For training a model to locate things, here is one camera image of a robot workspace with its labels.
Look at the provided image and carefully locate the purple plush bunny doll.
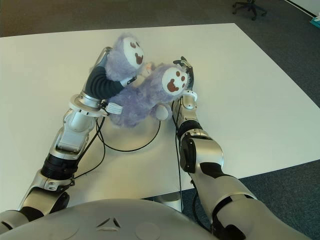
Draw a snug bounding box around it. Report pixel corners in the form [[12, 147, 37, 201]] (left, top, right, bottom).
[[103, 33, 193, 130]]

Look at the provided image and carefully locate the grey robot torso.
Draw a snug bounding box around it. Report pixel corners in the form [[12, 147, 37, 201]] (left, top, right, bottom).
[[0, 198, 218, 240]]

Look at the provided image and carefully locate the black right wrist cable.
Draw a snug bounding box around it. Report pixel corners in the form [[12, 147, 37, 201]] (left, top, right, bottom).
[[171, 99, 185, 213]]

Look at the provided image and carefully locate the silver table base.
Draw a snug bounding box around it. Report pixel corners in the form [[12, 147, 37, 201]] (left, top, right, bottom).
[[149, 193, 185, 213]]

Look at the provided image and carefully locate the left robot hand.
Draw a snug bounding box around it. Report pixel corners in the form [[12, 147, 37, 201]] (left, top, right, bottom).
[[79, 46, 138, 106]]

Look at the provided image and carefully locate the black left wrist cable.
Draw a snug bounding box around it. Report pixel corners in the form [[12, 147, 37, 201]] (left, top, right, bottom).
[[72, 116, 106, 180]]

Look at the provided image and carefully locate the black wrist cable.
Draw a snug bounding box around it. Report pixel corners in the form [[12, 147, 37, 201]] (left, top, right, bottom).
[[171, 99, 185, 213], [72, 116, 106, 180]]

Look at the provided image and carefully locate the black office chair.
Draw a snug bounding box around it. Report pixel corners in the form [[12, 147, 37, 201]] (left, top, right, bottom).
[[231, 0, 268, 21]]

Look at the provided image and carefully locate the white plate black rim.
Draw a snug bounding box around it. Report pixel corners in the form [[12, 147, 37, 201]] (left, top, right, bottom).
[[96, 113, 162, 152]]

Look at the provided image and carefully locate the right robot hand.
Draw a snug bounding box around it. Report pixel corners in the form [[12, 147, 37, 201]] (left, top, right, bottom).
[[172, 56, 196, 92]]

